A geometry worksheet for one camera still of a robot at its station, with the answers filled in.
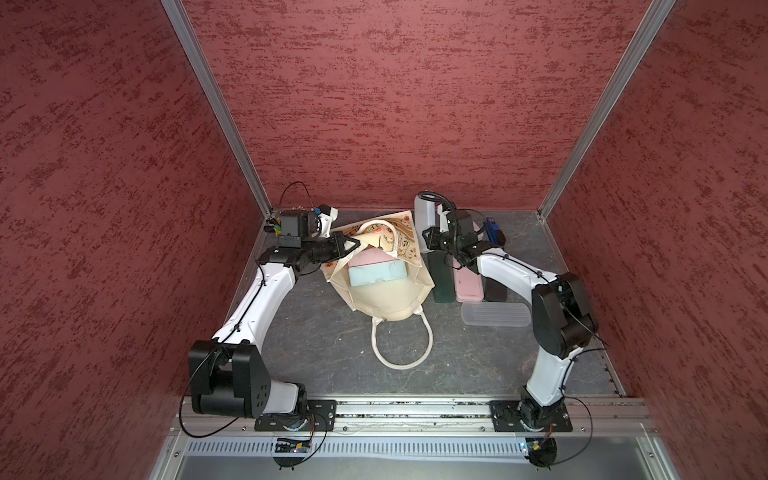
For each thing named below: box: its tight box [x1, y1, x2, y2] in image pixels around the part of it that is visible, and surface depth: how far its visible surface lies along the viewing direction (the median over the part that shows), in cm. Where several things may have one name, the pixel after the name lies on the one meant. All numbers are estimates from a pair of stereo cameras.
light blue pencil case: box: [348, 260, 408, 287], surface depth 99 cm
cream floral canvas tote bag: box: [321, 210, 435, 370], surface depth 91 cm
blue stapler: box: [486, 217, 500, 245], surface depth 115 cm
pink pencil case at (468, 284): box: [453, 257, 484, 301], surface depth 97 cm
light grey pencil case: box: [414, 195, 436, 250], surface depth 94 cm
